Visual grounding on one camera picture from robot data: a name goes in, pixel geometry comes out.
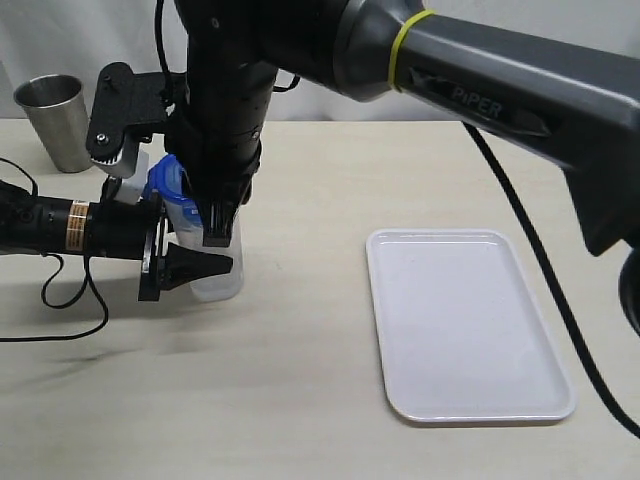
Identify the tall translucent plastic container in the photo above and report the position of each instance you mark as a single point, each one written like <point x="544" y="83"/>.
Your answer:
<point x="218" y="271"/>

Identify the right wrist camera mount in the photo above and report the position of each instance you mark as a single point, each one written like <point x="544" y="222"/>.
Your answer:
<point x="128" y="109"/>

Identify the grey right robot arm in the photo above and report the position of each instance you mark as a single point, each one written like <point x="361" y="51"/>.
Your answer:
<point x="574" y="106"/>

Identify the blue plastic snap lid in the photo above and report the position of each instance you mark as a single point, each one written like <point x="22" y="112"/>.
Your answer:
<point x="166" y="178"/>

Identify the white rectangular tray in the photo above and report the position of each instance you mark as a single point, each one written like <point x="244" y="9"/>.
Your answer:
<point x="460" y="334"/>

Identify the white backdrop curtain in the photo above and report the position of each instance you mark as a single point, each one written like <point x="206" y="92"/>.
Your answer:
<point x="80" y="37"/>

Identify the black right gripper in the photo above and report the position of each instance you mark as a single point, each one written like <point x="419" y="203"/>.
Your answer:
<point x="214" y="132"/>

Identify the stainless steel cup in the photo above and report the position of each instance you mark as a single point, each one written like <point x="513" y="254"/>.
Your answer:
<point x="54" y="104"/>

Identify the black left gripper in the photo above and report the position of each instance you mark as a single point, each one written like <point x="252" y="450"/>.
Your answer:
<point x="132" y="232"/>

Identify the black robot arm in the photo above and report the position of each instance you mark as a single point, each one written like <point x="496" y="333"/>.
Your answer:
<point x="39" y="225"/>

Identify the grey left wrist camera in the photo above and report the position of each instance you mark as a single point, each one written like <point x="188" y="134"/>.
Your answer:
<point x="129" y="190"/>

